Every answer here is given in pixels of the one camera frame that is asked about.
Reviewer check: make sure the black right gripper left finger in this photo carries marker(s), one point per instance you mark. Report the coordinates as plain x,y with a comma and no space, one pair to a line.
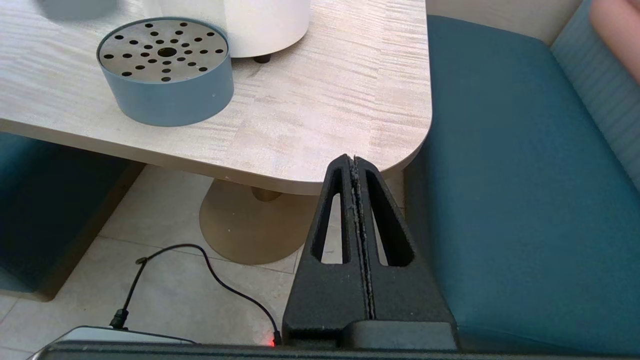
325,295

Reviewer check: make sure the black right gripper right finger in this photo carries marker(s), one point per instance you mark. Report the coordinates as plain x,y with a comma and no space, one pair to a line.
405,295

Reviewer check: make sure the grey-blue plastic cup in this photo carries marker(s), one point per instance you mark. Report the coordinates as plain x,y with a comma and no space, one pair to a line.
75,9

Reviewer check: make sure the large blue drip tray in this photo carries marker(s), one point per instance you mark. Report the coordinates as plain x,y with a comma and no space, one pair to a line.
170,100

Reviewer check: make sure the large tea drink dispenser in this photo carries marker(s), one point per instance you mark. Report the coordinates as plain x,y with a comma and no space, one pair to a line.
260,25

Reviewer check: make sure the pink cylindrical bolster cushion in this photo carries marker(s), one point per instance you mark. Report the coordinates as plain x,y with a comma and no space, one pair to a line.
620,35

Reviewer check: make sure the beige table pedestal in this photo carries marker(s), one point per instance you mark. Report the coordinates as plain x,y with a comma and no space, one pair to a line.
250,230

